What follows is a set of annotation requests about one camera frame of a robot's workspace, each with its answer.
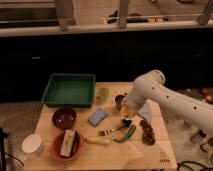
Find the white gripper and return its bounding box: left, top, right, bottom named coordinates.
left=124, top=95, right=141, bottom=113

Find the orange red apple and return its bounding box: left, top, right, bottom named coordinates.
left=120, top=105, right=133, bottom=118

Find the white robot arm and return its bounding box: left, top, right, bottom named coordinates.
left=125, top=70, right=213, bottom=135

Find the small metal cup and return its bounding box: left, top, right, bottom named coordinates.
left=115, top=95, right=125, bottom=110

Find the green plastic cup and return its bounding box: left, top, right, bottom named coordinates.
left=95, top=87, right=109, bottom=102

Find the grey folded cloth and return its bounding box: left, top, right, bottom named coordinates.
left=138, top=103, right=152, bottom=122

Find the green cucumber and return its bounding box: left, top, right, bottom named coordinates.
left=114, top=125, right=136, bottom=143

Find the dark grape bunch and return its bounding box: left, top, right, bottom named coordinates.
left=140, top=120, right=155, bottom=145

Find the blue sponge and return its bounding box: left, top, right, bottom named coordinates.
left=88, top=108, right=108, bottom=126

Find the metal fork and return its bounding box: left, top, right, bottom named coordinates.
left=98, top=126, right=124, bottom=136

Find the yellow banana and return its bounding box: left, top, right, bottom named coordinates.
left=85, top=138, right=111, bottom=145

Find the green plastic tray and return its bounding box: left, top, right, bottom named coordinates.
left=41, top=74, right=96, bottom=108

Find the wooden block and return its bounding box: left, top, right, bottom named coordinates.
left=60, top=129, right=75, bottom=157

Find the dark red bowl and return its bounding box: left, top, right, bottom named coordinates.
left=52, top=108, right=77, bottom=130

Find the orange bowl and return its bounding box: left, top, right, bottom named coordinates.
left=51, top=132, right=85, bottom=162

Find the white handled brush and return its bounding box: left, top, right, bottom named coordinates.
left=122, top=118, right=132, bottom=128

